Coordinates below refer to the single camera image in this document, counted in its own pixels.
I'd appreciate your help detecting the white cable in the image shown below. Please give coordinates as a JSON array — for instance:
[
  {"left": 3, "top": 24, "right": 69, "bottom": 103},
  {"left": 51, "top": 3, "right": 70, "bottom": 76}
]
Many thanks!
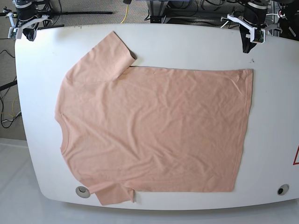
[{"left": 221, "top": 10, "right": 281, "bottom": 28}]

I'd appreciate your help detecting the table cable grommet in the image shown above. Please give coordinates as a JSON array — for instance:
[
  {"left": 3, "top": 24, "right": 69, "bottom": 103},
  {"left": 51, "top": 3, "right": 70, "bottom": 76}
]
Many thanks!
[
  {"left": 75, "top": 186, "right": 91, "bottom": 198},
  {"left": 277, "top": 184, "right": 289, "bottom": 196}
]

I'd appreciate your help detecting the peach pink T-shirt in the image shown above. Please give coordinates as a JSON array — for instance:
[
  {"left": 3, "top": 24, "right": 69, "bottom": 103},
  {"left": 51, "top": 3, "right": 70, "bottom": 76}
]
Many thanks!
[{"left": 55, "top": 32, "right": 253, "bottom": 205}]

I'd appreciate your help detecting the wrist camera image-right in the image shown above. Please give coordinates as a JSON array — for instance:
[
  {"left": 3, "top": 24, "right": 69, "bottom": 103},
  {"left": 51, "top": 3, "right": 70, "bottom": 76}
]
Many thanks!
[{"left": 249, "top": 28, "right": 266, "bottom": 44}]

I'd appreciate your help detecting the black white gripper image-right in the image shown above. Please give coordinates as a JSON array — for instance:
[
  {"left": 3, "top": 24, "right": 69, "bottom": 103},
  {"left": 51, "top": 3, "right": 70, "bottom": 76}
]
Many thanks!
[{"left": 229, "top": 8, "right": 282, "bottom": 53}]

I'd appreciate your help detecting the left table cable grommet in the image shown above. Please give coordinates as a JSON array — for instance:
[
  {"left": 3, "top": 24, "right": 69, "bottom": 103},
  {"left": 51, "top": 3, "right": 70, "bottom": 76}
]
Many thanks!
[{"left": 75, "top": 186, "right": 91, "bottom": 198}]

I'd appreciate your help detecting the black tripod stand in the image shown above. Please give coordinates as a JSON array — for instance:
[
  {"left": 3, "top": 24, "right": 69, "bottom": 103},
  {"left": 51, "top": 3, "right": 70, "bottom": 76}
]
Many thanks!
[{"left": 0, "top": 0, "right": 114, "bottom": 31}]

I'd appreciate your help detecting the black floor cables left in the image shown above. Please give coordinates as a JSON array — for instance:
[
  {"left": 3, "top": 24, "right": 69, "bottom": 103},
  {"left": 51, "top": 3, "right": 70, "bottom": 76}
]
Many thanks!
[{"left": 0, "top": 49, "right": 21, "bottom": 128}]

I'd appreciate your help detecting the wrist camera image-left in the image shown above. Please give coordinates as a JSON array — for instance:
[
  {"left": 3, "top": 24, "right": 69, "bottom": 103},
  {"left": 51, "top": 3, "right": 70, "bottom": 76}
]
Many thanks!
[{"left": 8, "top": 27, "right": 21, "bottom": 40}]

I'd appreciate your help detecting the right table cable grommet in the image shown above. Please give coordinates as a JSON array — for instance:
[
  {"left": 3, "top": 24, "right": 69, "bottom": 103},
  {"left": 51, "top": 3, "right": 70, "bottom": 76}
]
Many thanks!
[{"left": 277, "top": 184, "right": 289, "bottom": 196}]

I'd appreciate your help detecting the aluminium frame stand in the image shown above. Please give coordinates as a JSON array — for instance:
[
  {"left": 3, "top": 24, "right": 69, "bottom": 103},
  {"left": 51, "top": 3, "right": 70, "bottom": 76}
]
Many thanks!
[{"left": 146, "top": 0, "right": 281, "bottom": 35}]

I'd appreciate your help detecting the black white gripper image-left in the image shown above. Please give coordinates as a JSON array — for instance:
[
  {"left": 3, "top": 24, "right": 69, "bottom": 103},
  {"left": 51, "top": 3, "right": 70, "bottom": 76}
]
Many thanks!
[{"left": 6, "top": 8, "right": 52, "bottom": 42}]

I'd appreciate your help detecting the red triangle sticker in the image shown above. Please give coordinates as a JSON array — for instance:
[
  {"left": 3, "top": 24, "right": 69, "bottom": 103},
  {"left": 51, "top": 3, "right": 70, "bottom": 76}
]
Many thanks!
[{"left": 293, "top": 147, "right": 299, "bottom": 165}]

